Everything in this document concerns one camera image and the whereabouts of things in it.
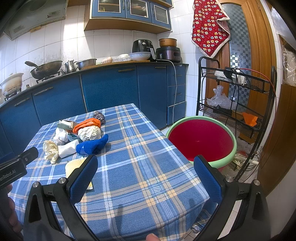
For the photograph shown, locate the black wok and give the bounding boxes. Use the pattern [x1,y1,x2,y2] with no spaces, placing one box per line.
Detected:
[25,60,63,79]

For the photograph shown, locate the red patterned quilt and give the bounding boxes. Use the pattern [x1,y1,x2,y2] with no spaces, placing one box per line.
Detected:
[192,0,231,58]

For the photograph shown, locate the cream wrapper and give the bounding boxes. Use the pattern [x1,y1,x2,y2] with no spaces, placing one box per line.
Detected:
[43,140,59,164]

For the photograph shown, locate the brown inner pot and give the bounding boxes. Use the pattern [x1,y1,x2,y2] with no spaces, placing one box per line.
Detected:
[159,38,177,47]

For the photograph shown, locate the white tissue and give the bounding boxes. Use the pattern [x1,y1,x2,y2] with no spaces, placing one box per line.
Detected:
[53,128,68,146]

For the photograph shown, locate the green teal sponge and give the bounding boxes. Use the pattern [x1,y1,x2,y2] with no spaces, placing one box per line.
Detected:
[67,133,81,142]

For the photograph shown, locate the yellow sponge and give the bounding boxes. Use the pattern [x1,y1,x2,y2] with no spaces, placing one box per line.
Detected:
[65,157,86,178]

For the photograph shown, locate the person's right hand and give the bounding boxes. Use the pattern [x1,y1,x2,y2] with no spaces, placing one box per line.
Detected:
[145,233,160,241]

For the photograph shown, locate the green white medicine box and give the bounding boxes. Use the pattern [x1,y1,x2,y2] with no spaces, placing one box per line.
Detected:
[57,120,78,131]

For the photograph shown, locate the steel wool scrubber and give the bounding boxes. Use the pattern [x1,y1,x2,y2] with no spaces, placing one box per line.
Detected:
[93,111,106,125]

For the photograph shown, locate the white foam packet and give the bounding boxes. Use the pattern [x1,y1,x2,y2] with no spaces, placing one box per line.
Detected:
[58,140,79,159]

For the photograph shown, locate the dark rice cooker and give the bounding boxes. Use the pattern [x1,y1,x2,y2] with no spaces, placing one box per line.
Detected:
[156,46,182,63]

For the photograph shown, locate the blue plaid tablecloth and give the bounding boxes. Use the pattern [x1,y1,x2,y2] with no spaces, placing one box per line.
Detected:
[7,103,218,241]

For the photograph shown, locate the steel kettle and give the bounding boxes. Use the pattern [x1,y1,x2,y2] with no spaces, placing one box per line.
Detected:
[61,60,78,75]

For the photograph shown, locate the wooden door frame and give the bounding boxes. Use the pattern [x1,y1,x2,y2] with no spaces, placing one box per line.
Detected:
[204,0,278,195]

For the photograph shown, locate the orange cloth on shelf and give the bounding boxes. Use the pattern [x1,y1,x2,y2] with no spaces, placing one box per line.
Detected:
[242,112,258,127]

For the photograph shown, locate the white power cable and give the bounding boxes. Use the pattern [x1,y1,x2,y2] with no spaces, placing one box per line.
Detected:
[156,59,178,126]

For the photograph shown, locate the white ceramic bowl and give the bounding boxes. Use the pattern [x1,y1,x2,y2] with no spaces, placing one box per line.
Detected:
[128,52,151,61]

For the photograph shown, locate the black air fryer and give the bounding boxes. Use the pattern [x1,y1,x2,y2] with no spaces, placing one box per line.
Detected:
[132,39,157,61]

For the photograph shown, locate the white clay pot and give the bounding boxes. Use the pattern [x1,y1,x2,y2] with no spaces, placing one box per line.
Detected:
[1,73,23,97]

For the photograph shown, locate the red bucket green rim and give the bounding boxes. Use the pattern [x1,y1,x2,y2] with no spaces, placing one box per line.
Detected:
[166,116,237,169]

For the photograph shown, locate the range hood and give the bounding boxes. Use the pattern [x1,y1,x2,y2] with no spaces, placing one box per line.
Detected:
[1,0,68,40]

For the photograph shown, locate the black wire shelf rack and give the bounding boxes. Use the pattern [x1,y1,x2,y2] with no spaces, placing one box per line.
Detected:
[196,56,278,182]

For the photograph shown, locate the person's left hand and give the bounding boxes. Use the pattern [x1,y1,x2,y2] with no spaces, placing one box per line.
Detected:
[1,184,22,234]

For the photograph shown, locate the steel mixing bowl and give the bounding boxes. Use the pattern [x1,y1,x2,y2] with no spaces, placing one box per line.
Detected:
[77,58,97,70]

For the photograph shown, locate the blue lower kitchen cabinets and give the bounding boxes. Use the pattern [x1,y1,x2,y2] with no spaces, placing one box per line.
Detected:
[1,62,188,156]

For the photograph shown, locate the blue upper wall cabinet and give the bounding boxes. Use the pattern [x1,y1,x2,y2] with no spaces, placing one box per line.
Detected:
[84,0,172,34]

